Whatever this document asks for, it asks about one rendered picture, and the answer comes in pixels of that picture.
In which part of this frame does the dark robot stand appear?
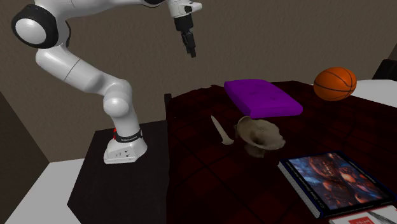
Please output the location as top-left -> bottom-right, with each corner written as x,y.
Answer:
67,119 -> 171,224

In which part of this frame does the orange basketball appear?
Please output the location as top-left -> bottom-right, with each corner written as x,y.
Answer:
313,67 -> 358,102

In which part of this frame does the beige hat-shaped object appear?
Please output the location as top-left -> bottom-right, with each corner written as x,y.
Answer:
233,115 -> 286,158

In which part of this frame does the dark blue picture book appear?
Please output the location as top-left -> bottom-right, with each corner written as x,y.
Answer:
277,151 -> 397,220

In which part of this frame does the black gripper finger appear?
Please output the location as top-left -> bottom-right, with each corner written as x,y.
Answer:
181,31 -> 197,59

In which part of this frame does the bed with dark red cover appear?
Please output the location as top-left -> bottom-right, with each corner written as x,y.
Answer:
164,80 -> 397,224

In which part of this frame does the white and red book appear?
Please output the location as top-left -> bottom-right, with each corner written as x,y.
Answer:
328,204 -> 397,224

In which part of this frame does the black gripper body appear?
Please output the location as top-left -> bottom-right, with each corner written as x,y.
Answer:
173,15 -> 195,35

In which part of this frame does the black furniture piece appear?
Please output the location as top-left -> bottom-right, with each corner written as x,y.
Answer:
372,59 -> 397,82

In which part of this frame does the purple pillow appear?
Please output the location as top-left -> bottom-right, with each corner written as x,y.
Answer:
223,79 -> 303,120

